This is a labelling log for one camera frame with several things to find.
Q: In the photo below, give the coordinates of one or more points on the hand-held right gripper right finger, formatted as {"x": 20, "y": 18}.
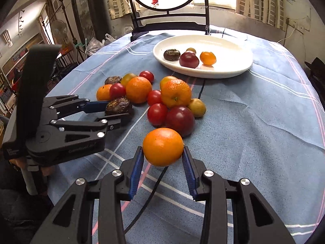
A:
{"x": 189, "y": 175}

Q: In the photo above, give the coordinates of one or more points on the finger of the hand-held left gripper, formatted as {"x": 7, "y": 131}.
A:
{"x": 116, "y": 122}
{"x": 96, "y": 106}

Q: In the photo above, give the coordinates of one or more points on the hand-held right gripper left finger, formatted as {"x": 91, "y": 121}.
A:
{"x": 135, "y": 175}

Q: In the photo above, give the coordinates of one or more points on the small orange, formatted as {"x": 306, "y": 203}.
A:
{"x": 102, "y": 94}
{"x": 208, "y": 58}

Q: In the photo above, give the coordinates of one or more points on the smooth orange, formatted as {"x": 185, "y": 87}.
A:
{"x": 162, "y": 147}

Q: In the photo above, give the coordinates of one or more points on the green-yellow citrus fruit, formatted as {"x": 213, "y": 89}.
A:
{"x": 128, "y": 77}

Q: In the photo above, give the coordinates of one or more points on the dark red plum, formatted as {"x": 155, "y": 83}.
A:
{"x": 189, "y": 60}
{"x": 180, "y": 120}

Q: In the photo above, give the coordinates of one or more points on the yellowish orange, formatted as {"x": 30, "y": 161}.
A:
{"x": 166, "y": 79}

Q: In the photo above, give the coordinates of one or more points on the bumpy mandarin orange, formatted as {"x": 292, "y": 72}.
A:
{"x": 176, "y": 93}

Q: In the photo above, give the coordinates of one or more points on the small yellow-green fruit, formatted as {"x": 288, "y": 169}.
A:
{"x": 191, "y": 50}
{"x": 197, "y": 107}

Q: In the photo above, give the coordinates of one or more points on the white oval plate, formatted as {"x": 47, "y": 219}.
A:
{"x": 228, "y": 53}

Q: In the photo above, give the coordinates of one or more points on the clear plastic bag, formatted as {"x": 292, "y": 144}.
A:
{"x": 94, "y": 46}

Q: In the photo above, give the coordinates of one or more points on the white plastic bag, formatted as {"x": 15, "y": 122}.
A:
{"x": 110, "y": 39}

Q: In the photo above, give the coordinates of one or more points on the blue plaid tablecloth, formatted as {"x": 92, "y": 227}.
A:
{"x": 254, "y": 119}

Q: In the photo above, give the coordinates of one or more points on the white standing fan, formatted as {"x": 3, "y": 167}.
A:
{"x": 59, "y": 29}

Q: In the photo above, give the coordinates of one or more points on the brown ringed water chestnut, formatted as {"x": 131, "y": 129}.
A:
{"x": 172, "y": 55}

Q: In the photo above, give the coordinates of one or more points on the cluttered bookshelf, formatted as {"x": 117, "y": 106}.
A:
{"x": 15, "y": 63}

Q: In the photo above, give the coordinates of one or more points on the dark framed painting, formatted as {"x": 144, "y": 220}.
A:
{"x": 82, "y": 7}

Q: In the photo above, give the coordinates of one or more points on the black metal stand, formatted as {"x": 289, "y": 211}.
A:
{"x": 61, "y": 2}

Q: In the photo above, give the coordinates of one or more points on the black object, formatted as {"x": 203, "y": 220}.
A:
{"x": 316, "y": 71}

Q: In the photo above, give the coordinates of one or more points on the white wall lamp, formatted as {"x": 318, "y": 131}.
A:
{"x": 7, "y": 38}

